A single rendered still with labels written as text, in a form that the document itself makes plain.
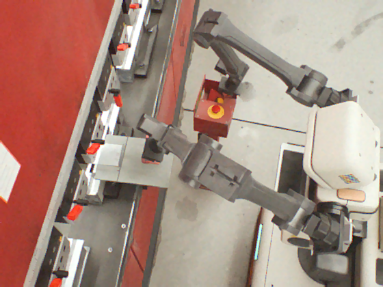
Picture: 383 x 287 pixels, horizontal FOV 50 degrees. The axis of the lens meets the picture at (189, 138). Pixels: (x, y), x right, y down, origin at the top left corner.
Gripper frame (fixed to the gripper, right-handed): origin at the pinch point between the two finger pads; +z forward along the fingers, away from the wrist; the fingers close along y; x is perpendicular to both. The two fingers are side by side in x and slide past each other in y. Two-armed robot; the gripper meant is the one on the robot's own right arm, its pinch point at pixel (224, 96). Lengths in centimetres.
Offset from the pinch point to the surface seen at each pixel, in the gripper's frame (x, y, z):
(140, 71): 5.7, 39.0, -2.9
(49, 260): 96, 37, -37
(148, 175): 56, 21, -17
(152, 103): 18.5, 29.0, -2.2
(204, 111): 10.6, 6.8, 1.8
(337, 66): -102, -80, 58
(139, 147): 46, 27, -15
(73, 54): 50, 50, -61
